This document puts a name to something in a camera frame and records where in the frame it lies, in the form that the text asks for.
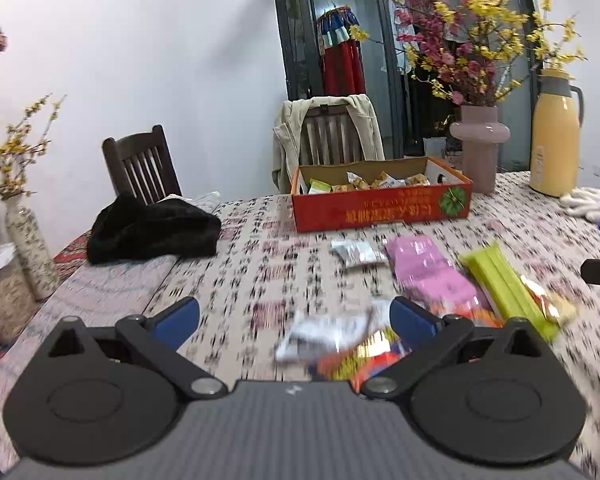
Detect pale patterned table runner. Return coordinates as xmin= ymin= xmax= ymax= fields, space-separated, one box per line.
xmin=0 ymin=255 xmax=181 ymax=466

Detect slim floral patterned vase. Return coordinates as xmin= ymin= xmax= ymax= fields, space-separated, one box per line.
xmin=5 ymin=199 xmax=61 ymax=301

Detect yellow blossom twigs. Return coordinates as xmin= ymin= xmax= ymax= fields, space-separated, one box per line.
xmin=0 ymin=94 xmax=66 ymax=201

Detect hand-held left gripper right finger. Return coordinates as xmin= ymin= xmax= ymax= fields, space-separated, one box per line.
xmin=361 ymin=296 xmax=556 ymax=402

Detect pink snack packet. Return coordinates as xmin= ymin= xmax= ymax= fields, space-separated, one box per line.
xmin=384 ymin=235 xmax=491 ymax=311

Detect red snack bag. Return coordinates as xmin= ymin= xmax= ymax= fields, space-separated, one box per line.
xmin=315 ymin=300 xmax=503 ymax=383

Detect black fuzzy cloth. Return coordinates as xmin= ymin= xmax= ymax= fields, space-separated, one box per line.
xmin=86 ymin=194 xmax=223 ymax=265

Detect white glove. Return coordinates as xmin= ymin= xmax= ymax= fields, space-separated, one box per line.
xmin=559 ymin=186 xmax=600 ymax=221

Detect hanging red and blue garment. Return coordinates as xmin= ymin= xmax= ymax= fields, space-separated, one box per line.
xmin=316 ymin=5 xmax=366 ymax=97

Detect white silver snack packet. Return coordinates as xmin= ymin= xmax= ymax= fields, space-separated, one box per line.
xmin=274 ymin=305 xmax=376 ymax=365

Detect lime green snack packet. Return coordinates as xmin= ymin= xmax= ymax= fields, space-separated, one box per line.
xmin=459 ymin=241 xmax=561 ymax=343

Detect small white grey packet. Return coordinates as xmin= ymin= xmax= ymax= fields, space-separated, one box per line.
xmin=330 ymin=239 xmax=388 ymax=272

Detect white cloth on chair seat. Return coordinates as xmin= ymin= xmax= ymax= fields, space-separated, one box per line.
xmin=157 ymin=191 xmax=222 ymax=213

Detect red cardboard box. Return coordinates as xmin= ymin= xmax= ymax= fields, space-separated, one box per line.
xmin=290 ymin=156 xmax=475 ymax=233

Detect yellow and pink flower bouquet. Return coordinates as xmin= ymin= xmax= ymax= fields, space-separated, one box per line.
xmin=350 ymin=0 xmax=588 ymax=107

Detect yellow thermos jug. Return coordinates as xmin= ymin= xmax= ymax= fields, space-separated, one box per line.
xmin=529 ymin=69 xmax=585 ymax=197

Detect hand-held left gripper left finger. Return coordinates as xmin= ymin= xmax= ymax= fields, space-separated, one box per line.
xmin=45 ymin=296 xmax=228 ymax=402

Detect pink glass vase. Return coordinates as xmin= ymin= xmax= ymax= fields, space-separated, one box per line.
xmin=449 ymin=105 xmax=511 ymax=195

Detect wooden chair with beige jacket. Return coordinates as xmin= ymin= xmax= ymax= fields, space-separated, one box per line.
xmin=271 ymin=94 xmax=386 ymax=193

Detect dark wooden chair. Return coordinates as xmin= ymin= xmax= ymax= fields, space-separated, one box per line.
xmin=101 ymin=125 xmax=183 ymax=206

